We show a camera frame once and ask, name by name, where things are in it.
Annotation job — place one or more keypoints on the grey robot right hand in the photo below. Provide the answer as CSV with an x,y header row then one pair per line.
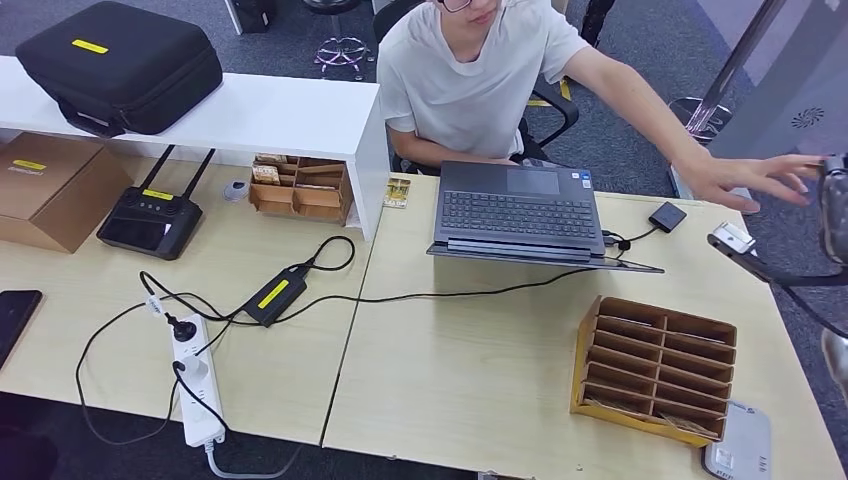
x,y
836,212

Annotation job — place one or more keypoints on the person's left hand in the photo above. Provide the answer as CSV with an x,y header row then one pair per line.
x,y
735,179

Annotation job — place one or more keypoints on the wooden slotted card holder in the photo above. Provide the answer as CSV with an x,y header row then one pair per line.
x,y
636,371

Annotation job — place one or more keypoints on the person's left forearm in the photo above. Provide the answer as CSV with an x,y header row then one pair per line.
x,y
656,126

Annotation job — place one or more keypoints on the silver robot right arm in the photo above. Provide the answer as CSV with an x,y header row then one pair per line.
x,y
838,364

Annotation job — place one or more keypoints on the person's right forearm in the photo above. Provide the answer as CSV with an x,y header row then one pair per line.
x,y
450,154

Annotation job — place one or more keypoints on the white card reader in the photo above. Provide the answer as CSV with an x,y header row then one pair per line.
x,y
745,444

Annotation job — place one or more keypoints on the patterned room key card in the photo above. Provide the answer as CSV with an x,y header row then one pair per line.
x,y
689,425

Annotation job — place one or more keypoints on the person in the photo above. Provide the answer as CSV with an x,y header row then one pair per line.
x,y
464,86

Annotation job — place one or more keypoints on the patterned card stack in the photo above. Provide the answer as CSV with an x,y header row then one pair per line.
x,y
266,175

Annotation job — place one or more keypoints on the small black box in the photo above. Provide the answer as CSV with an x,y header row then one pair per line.
x,y
667,217

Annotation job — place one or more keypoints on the grey kiosk panel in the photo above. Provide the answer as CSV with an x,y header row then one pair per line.
x,y
795,99

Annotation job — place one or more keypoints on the black office chair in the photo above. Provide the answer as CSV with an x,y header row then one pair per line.
x,y
563,109

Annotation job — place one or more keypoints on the black humanoid robot legs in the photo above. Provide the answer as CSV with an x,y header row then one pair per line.
x,y
596,20

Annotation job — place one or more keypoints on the grey laptop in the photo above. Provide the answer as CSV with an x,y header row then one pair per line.
x,y
517,212

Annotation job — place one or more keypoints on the chrome base stool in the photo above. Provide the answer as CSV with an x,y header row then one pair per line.
x,y
341,53

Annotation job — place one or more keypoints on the small wooden desk organizer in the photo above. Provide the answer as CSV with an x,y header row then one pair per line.
x,y
311,199

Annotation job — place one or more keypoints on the white desk shelf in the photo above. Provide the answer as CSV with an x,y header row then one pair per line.
x,y
265,112

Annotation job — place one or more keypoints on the black power adapter yellow label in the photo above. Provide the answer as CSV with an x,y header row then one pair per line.
x,y
275,297

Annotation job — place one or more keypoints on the grey round puck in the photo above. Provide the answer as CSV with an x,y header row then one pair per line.
x,y
236,191

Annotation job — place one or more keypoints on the black cabinet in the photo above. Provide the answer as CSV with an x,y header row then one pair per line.
x,y
252,13

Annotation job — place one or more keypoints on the white plug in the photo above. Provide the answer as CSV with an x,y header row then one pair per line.
x,y
193,370

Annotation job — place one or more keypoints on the white power strip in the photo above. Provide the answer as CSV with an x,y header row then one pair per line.
x,y
199,411

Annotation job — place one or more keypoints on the black remote controller with antennas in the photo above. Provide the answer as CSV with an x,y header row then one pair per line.
x,y
149,222

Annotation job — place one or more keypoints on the black carry case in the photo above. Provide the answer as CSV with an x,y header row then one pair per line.
x,y
119,73

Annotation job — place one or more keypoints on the brown cardboard box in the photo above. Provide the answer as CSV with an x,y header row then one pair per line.
x,y
53,192

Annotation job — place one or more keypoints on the black smartphone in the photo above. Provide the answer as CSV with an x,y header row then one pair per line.
x,y
14,318

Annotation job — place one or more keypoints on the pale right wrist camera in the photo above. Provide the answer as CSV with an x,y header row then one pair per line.
x,y
732,237

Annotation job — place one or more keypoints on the chrome stanchion post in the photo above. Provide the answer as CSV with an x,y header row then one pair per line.
x,y
702,112

